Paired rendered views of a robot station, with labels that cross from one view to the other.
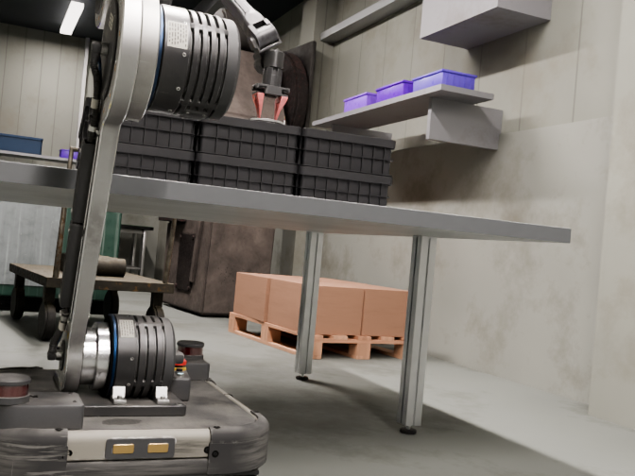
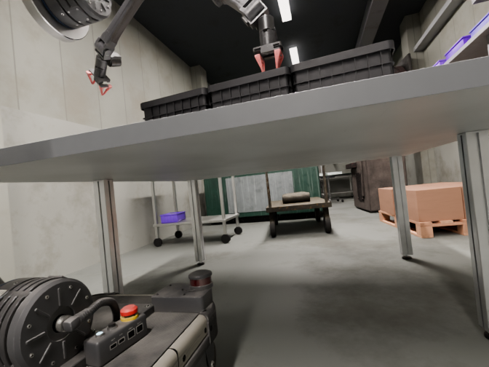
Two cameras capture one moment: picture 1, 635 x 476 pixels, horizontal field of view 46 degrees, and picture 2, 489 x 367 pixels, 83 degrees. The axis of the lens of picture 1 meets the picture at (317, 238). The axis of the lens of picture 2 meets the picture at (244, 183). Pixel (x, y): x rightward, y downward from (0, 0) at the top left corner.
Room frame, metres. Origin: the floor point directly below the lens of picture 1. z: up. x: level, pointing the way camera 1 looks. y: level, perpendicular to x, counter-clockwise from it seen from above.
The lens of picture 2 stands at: (1.39, -0.34, 0.56)
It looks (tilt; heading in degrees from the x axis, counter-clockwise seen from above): 1 degrees up; 39
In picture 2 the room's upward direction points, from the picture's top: 6 degrees counter-clockwise
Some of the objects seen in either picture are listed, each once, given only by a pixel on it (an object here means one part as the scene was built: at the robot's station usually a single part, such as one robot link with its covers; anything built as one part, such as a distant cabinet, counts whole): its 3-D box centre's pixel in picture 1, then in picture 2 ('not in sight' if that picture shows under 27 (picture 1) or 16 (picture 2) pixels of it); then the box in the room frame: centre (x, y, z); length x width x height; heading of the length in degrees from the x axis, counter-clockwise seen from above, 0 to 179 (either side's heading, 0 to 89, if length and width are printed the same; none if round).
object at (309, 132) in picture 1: (328, 144); (340, 79); (2.41, -0.01, 0.92); 0.40 x 0.30 x 0.02; 19
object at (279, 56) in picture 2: (272, 105); (273, 62); (2.24, 0.17, 1.00); 0.07 x 0.07 x 0.09; 19
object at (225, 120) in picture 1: (236, 132); (262, 96); (2.31, 0.28, 0.92); 0.40 x 0.30 x 0.02; 19
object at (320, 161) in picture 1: (327, 161); (341, 92); (2.41, -0.01, 0.87); 0.40 x 0.30 x 0.11; 19
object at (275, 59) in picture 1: (273, 60); (266, 27); (2.24, 0.18, 1.13); 0.07 x 0.06 x 0.07; 25
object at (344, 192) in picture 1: (323, 194); not in sight; (2.41, -0.01, 0.76); 0.40 x 0.30 x 0.12; 19
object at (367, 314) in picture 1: (318, 313); (433, 205); (4.63, -0.05, 0.19); 1.12 x 0.82 x 0.39; 24
